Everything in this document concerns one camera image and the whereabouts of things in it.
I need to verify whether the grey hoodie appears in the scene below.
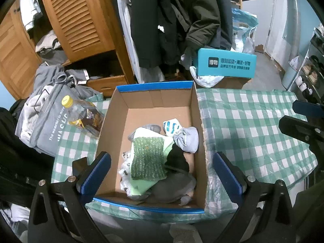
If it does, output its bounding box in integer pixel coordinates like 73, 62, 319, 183
33, 64, 104, 99

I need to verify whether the pile of clothes in wardrobe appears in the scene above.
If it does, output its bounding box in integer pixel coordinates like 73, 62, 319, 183
20, 0, 74, 66

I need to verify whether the white patterned sock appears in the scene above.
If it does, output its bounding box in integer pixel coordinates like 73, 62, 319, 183
118, 150, 134, 198

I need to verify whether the white blue-striped sock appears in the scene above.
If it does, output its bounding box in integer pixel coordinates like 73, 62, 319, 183
163, 118, 183, 136

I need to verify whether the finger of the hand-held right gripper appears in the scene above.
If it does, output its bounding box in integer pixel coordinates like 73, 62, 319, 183
292, 100, 324, 118
278, 115, 324, 155

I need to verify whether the teal shoe box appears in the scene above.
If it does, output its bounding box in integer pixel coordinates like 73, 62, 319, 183
197, 48, 257, 79

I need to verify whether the blue plastic bag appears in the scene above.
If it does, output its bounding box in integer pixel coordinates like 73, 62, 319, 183
231, 7, 259, 53

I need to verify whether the grey tote bag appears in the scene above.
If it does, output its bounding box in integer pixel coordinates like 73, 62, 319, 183
19, 83, 76, 157

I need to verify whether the green scouring pad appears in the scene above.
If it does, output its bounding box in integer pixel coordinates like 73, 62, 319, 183
130, 137, 168, 181

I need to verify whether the white hanging garment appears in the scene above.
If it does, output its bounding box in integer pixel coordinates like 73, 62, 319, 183
109, 0, 165, 84

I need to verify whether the clear plastic bag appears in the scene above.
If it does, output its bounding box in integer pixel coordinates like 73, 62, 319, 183
242, 28, 256, 55

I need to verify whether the long grey sock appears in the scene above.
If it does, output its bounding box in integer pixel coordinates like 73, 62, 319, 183
149, 171, 198, 206

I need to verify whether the light green cloth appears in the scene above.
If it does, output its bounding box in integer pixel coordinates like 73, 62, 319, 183
127, 128, 175, 200

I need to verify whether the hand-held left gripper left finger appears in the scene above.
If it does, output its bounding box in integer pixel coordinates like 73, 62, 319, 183
27, 151, 112, 243

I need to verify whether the olive green hanging jacket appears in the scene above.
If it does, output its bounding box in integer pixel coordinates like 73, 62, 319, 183
167, 0, 223, 50

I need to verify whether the light blue bin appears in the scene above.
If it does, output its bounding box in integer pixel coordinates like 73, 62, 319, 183
281, 56, 302, 90

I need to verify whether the yellow-capped plastic bottle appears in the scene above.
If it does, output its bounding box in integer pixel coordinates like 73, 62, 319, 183
61, 95, 105, 138

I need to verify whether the white door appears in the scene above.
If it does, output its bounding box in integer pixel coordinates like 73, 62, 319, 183
264, 0, 294, 56

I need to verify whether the wooden wardrobe drawer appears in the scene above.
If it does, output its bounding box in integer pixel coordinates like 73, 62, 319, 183
86, 75, 127, 97

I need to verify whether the black sock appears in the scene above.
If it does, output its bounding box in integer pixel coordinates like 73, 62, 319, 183
164, 145, 190, 174

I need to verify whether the dark grey cloth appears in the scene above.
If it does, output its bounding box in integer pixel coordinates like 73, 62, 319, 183
128, 124, 162, 142

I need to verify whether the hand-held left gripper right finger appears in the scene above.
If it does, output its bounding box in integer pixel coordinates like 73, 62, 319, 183
213, 151, 296, 243

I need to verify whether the louvered wardrobe door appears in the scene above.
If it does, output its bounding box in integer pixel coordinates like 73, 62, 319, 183
38, 0, 117, 62

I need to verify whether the green checked tablecloth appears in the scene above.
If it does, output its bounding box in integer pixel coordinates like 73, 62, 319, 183
51, 88, 318, 221

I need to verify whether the wooden wardrobe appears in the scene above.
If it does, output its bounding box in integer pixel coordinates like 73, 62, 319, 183
0, 0, 137, 99

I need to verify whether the crumpled white cloth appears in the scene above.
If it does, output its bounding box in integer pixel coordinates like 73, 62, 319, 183
0, 202, 31, 243

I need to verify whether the navy hanging garment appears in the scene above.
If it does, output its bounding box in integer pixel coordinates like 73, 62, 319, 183
210, 0, 233, 51

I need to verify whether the panelled wardrobe door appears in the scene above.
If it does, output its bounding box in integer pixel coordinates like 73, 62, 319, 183
0, 5, 43, 99

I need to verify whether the light grey sock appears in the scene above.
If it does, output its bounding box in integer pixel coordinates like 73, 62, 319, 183
173, 127, 199, 154

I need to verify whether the metal shoe rack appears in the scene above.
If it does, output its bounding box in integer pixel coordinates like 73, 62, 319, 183
289, 24, 324, 104

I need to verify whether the blue-rimmed cardboard box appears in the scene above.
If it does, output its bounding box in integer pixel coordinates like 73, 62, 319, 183
92, 80, 208, 213

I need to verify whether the white plastic bag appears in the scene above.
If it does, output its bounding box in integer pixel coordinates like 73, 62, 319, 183
190, 66, 224, 88

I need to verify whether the black hanging jacket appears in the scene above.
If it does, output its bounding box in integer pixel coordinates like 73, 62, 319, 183
130, 0, 195, 69

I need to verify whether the black bag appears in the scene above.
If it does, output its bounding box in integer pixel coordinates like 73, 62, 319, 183
0, 99, 59, 203

